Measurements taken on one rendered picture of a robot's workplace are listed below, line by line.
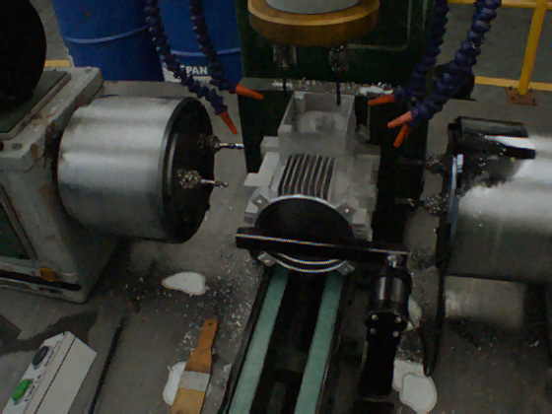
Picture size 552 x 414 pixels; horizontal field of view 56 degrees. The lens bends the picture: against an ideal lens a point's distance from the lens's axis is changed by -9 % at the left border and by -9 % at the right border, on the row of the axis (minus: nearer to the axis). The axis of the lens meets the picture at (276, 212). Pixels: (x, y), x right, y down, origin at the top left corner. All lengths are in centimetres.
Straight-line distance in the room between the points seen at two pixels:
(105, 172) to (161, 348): 33
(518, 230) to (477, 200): 7
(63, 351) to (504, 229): 59
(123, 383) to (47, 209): 32
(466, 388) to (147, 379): 53
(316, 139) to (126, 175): 29
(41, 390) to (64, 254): 41
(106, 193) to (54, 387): 34
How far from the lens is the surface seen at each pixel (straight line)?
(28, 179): 94
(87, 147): 90
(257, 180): 85
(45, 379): 69
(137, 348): 102
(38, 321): 114
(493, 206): 78
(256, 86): 95
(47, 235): 102
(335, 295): 89
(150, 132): 86
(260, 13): 74
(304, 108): 92
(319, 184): 81
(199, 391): 94
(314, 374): 81
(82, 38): 282
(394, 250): 80
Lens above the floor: 161
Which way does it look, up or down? 42 degrees down
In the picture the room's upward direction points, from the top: 5 degrees counter-clockwise
